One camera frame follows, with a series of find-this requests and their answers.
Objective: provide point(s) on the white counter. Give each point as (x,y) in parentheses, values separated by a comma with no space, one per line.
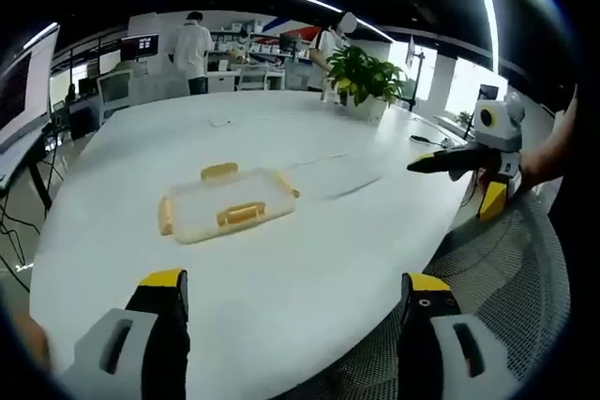
(244,78)

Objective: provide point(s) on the green potted plant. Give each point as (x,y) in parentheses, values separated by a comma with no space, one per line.
(363,74)

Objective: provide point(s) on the large dark monitor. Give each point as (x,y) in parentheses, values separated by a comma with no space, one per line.
(19,86)

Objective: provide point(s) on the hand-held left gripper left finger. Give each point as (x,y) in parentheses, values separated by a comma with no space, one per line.
(117,348)

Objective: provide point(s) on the white office chair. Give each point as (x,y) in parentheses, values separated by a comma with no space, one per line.
(115,88)

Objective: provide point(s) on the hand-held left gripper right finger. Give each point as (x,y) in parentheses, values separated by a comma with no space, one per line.
(422,344)

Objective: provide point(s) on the small white flat object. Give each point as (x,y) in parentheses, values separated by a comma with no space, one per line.
(220,122)

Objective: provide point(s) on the grey mesh office chair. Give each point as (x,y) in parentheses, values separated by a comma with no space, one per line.
(506,259)

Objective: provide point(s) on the small dark monitor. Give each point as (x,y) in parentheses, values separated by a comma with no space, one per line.
(139,46)

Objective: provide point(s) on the black-legged side desk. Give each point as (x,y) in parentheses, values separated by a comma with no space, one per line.
(25,156)

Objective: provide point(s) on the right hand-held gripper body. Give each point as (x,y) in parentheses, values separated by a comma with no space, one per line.
(508,137)

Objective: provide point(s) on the clear lid with orange clasps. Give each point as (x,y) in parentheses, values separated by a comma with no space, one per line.
(225,194)

